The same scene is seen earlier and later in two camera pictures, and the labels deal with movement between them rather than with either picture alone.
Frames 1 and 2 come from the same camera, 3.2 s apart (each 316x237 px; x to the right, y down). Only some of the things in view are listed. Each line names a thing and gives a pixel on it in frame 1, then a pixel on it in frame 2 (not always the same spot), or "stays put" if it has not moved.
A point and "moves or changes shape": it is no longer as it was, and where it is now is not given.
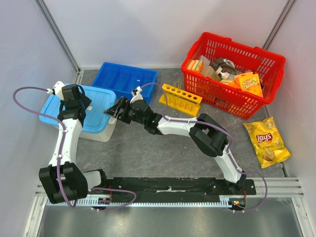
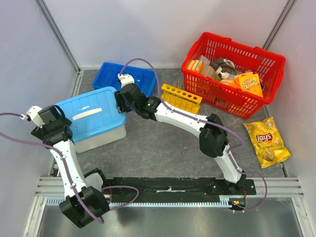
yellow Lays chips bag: x=270 y=146 stays put
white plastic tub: x=105 y=136 to x=85 y=145
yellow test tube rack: x=179 y=100 stays put
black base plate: x=169 y=187 stays put
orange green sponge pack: x=196 y=64 stays put
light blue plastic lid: x=96 y=120 moves or changes shape
